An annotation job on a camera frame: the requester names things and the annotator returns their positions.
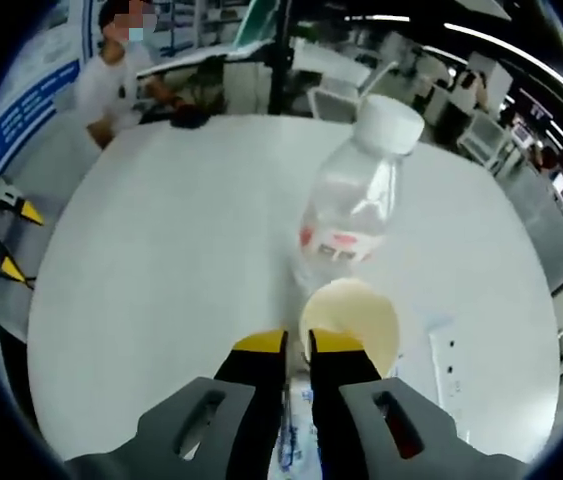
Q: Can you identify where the white office chair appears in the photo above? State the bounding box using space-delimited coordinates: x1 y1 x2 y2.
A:
460 114 507 166

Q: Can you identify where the white table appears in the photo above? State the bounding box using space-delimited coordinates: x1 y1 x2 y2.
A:
25 113 562 466

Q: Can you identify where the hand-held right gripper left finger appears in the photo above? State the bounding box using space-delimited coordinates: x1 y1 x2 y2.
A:
63 327 291 480

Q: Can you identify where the blue white sign board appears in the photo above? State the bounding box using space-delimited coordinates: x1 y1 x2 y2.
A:
0 59 82 171

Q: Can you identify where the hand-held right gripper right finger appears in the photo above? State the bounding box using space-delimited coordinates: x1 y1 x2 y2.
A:
308 327 532 480

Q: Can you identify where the white table socket panel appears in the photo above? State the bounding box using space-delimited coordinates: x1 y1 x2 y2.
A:
428 324 470 441

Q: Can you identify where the clear plastic water bottle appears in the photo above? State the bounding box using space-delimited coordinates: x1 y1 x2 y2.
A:
288 94 426 299

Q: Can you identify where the white paper cup green print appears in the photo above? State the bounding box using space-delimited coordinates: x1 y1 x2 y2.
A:
298 278 402 381

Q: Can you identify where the black pole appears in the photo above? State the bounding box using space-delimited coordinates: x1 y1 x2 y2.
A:
266 0 296 116

